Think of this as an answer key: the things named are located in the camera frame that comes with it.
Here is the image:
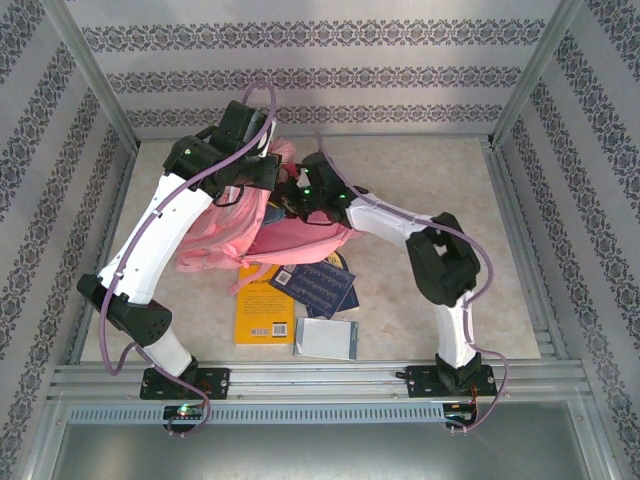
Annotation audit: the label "pink student backpack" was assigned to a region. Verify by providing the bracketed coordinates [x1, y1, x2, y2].
[174, 137, 352, 297]

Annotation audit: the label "navy book with white text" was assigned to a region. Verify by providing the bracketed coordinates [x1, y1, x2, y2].
[269, 262, 358, 320]

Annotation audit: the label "yellow paperback book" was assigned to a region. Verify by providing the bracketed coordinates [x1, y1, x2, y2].
[233, 264, 297, 346]

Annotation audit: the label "white notepad with blue spine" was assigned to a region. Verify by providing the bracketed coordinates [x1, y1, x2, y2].
[293, 315, 361, 360]

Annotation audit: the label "grey metal panel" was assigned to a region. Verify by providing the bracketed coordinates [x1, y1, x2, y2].
[29, 399, 614, 480]

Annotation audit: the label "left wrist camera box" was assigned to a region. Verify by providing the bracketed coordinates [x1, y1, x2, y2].
[257, 121, 280, 161]

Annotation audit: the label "thin black left gripper wire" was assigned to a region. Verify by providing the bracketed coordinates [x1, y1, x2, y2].
[214, 184, 252, 208]

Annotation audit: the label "aluminium frame post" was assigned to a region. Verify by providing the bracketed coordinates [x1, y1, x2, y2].
[42, 0, 140, 151]
[489, 0, 584, 149]

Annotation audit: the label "aluminium mounting rail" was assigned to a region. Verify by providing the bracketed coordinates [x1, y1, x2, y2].
[49, 362, 586, 401]

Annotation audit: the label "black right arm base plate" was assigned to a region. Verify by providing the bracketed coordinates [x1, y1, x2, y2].
[405, 364, 498, 400]

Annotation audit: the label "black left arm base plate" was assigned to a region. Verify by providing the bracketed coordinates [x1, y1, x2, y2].
[139, 367, 232, 401]

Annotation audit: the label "slotted grey cable duct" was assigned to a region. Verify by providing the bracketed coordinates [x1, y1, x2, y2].
[67, 402, 574, 425]

